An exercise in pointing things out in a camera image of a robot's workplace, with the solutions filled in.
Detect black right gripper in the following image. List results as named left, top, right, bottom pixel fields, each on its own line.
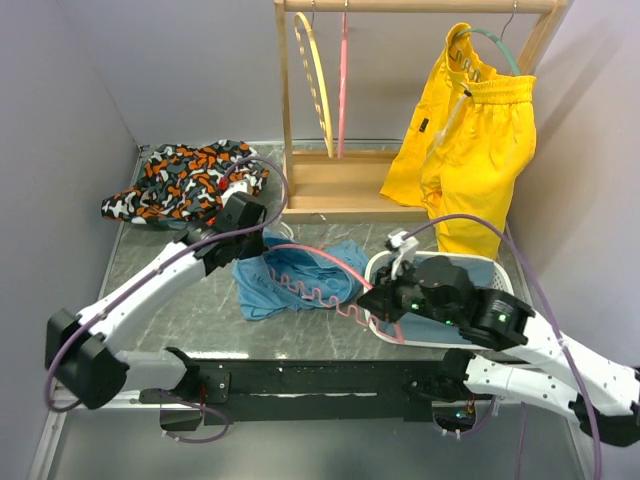
left=355, top=257, right=458, bottom=325

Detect pink hanger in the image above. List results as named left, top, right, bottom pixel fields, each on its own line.
left=270, top=243, right=406, bottom=345
left=338, top=11, right=348, bottom=158

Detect light blue shorts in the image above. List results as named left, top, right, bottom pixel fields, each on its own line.
left=232, top=230, right=369, bottom=321

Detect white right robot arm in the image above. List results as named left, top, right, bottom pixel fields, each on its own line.
left=357, top=255, right=639, bottom=447

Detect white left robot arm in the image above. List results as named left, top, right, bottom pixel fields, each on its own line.
left=45, top=192, right=267, bottom=409

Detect orange black patterned shorts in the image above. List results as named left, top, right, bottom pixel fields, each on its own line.
left=101, top=139, right=269, bottom=224

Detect yellow hanger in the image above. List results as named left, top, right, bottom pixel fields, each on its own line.
left=293, top=12, right=335, bottom=158

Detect yellow shorts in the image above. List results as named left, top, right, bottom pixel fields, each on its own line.
left=380, top=23, right=536, bottom=259

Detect green hanger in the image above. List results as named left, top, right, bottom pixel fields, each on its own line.
left=450, top=28, right=521, bottom=76

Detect grey-blue cloth in basket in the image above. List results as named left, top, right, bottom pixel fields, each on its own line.
left=370, top=256, right=496, bottom=344

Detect wooden clothes rack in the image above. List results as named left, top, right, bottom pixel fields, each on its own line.
left=274, top=1, right=569, bottom=223

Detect white perforated laundry basket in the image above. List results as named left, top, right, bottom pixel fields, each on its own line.
left=363, top=249, right=514, bottom=350

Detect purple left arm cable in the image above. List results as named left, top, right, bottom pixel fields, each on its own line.
left=43, top=157, right=290, bottom=445

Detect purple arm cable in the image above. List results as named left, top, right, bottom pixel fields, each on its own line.
left=407, top=213, right=604, bottom=480
left=43, top=157, right=290, bottom=445

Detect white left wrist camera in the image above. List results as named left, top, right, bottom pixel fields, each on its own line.
left=224, top=179, right=252, bottom=196

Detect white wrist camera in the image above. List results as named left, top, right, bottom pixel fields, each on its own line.
left=385, top=229, right=419, bottom=280
left=224, top=179, right=252, bottom=196

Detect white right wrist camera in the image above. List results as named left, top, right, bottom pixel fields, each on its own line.
left=385, top=229, right=419, bottom=280

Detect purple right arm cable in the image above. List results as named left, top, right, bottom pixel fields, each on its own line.
left=407, top=213, right=604, bottom=480

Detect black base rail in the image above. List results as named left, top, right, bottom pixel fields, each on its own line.
left=139, top=357, right=496, bottom=426

